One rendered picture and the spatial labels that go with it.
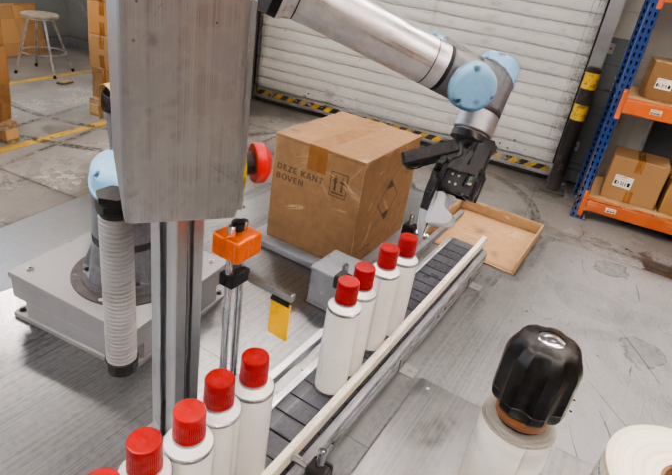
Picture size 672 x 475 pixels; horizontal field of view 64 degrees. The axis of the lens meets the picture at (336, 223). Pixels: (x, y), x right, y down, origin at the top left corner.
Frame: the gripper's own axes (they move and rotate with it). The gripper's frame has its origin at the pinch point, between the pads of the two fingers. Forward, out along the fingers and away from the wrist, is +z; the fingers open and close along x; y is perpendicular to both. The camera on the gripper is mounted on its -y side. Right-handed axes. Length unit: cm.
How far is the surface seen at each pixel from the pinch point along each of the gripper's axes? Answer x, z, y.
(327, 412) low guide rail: -23.4, 30.9, 5.5
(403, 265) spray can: -7.6, 7.3, 2.4
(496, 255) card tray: 53, -4, 6
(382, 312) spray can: -8.9, 16.1, 2.6
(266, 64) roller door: 334, -116, -318
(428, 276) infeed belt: 23.3, 7.9, -1.0
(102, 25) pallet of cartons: 178, -66, -352
